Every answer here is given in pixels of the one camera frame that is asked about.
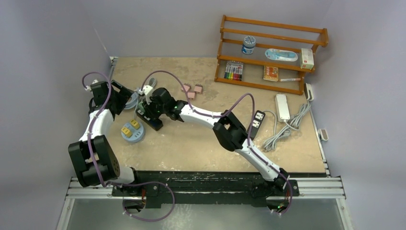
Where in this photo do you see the black power strip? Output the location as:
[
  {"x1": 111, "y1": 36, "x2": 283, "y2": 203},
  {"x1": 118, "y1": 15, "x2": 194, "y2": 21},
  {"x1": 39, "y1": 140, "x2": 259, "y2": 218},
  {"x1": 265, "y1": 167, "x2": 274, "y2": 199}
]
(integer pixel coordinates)
[
  {"x1": 249, "y1": 110, "x2": 266, "y2": 140},
  {"x1": 136, "y1": 109, "x2": 163, "y2": 131}
]

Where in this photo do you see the yellow charger plug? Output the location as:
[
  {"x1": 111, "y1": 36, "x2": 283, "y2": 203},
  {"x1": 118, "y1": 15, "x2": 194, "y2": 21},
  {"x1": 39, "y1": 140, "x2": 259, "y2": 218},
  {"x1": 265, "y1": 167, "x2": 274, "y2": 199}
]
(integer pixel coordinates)
[
  {"x1": 121, "y1": 126, "x2": 133, "y2": 138},
  {"x1": 129, "y1": 119, "x2": 140, "y2": 130}
]

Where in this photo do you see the white power strip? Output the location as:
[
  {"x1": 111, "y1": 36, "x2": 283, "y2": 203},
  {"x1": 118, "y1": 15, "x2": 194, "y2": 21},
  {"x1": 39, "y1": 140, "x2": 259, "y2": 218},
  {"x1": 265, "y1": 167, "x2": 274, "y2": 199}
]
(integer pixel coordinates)
[{"x1": 275, "y1": 94, "x2": 291, "y2": 123}]

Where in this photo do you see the green plug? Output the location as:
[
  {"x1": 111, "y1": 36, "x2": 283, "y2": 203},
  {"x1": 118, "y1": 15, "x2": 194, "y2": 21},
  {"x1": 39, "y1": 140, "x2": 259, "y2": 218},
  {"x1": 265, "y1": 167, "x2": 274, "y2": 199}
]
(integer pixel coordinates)
[{"x1": 136, "y1": 101, "x2": 145, "y2": 113}]

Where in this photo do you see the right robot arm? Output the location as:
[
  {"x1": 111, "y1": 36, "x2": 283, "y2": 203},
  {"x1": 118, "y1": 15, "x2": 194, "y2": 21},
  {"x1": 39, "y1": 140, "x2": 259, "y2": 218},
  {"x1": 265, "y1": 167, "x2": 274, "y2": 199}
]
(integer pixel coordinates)
[{"x1": 138, "y1": 86, "x2": 292, "y2": 195}]

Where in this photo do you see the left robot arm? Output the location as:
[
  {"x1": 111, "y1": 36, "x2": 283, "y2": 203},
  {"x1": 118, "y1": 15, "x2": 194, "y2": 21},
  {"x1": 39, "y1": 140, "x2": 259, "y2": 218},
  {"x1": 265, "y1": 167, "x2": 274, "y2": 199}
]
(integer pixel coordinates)
[{"x1": 68, "y1": 80, "x2": 143, "y2": 196}]

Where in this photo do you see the round white socket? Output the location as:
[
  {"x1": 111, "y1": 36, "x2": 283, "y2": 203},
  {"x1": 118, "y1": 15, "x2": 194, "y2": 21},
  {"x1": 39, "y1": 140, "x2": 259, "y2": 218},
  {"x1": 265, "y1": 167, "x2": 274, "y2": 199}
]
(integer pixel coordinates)
[{"x1": 121, "y1": 122, "x2": 145, "y2": 143}]

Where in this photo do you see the marker pen set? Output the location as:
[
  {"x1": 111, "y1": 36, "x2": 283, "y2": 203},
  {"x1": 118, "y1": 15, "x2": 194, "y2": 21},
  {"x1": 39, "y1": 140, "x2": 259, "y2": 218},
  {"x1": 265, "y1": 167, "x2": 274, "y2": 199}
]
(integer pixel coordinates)
[{"x1": 224, "y1": 61, "x2": 244, "y2": 81}]

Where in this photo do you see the blue white jar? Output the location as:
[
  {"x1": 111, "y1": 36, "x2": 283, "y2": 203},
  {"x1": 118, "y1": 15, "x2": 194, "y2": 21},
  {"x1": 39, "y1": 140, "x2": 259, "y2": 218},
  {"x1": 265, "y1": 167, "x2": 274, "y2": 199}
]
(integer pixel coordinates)
[{"x1": 241, "y1": 35, "x2": 256, "y2": 55}]

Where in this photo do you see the small orange notebook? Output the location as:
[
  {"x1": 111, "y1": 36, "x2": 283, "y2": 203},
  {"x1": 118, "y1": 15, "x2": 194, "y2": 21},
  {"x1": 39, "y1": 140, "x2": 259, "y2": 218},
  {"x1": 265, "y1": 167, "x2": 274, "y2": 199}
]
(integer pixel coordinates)
[{"x1": 262, "y1": 65, "x2": 279, "y2": 82}]

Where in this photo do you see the wooden shelf rack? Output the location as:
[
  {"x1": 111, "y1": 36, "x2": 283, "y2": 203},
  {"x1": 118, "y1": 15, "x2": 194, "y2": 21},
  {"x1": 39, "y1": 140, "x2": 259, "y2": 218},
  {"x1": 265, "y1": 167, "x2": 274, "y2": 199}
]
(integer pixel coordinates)
[{"x1": 214, "y1": 15, "x2": 329, "y2": 95}]

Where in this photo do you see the blue oval package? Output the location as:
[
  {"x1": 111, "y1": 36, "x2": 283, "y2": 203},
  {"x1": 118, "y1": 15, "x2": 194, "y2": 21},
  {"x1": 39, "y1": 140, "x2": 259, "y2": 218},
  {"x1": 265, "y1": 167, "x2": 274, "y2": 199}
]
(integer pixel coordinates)
[{"x1": 265, "y1": 48, "x2": 298, "y2": 62}]

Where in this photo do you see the white pen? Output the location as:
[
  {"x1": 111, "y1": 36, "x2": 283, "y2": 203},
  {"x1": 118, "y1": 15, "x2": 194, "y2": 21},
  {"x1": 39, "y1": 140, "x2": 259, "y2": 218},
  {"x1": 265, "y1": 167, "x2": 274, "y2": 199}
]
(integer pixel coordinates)
[{"x1": 279, "y1": 78, "x2": 302, "y2": 82}]

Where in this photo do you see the white red box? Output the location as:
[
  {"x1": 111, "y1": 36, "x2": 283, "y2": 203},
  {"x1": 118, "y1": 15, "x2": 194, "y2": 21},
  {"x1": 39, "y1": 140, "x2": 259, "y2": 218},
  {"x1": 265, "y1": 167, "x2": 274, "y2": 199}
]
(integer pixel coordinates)
[{"x1": 300, "y1": 48, "x2": 315, "y2": 70}]

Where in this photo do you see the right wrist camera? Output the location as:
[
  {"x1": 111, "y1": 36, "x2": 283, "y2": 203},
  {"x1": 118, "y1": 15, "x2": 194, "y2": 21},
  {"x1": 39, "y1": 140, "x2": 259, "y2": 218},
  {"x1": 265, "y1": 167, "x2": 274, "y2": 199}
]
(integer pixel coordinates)
[{"x1": 138, "y1": 85, "x2": 154, "y2": 104}]

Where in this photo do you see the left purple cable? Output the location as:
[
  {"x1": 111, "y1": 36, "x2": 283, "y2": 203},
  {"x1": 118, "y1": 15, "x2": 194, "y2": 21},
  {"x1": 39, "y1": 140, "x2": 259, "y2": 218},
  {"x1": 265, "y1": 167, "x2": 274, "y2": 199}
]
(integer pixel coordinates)
[{"x1": 81, "y1": 71, "x2": 176, "y2": 223}]

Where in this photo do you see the purple cable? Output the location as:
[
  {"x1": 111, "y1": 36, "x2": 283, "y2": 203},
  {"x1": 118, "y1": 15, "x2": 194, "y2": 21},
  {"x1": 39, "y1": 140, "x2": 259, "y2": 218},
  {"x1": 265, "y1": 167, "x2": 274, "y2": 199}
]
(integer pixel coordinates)
[
  {"x1": 81, "y1": 71, "x2": 176, "y2": 223},
  {"x1": 141, "y1": 70, "x2": 293, "y2": 217}
]

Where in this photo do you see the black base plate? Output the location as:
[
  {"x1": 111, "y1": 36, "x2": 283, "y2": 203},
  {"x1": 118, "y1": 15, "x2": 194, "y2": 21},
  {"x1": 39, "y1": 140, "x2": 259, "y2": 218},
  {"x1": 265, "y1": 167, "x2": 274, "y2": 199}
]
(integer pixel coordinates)
[{"x1": 112, "y1": 171, "x2": 300, "y2": 211}]

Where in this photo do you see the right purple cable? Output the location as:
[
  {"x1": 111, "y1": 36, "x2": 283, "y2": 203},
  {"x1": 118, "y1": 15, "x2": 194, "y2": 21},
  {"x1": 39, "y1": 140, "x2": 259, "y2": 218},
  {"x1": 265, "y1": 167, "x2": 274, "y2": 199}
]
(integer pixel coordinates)
[{"x1": 141, "y1": 70, "x2": 293, "y2": 217}]

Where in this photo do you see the white wall clip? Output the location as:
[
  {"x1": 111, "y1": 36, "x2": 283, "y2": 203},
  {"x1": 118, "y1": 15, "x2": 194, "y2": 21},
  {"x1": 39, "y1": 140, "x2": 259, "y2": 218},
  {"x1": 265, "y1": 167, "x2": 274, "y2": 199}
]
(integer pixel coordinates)
[
  {"x1": 304, "y1": 83, "x2": 314, "y2": 102},
  {"x1": 318, "y1": 128, "x2": 329, "y2": 141}
]

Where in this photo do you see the lower white wall clip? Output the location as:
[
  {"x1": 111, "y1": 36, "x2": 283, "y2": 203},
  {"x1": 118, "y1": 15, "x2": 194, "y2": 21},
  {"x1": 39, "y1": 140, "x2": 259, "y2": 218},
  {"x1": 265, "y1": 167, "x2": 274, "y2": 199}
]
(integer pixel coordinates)
[{"x1": 318, "y1": 128, "x2": 329, "y2": 141}]

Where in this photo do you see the aluminium rail frame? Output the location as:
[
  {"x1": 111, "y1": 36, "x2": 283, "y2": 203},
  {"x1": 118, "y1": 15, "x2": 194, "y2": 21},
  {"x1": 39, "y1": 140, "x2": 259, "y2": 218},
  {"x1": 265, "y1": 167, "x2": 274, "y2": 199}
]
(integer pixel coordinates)
[{"x1": 57, "y1": 57, "x2": 354, "y2": 230}]

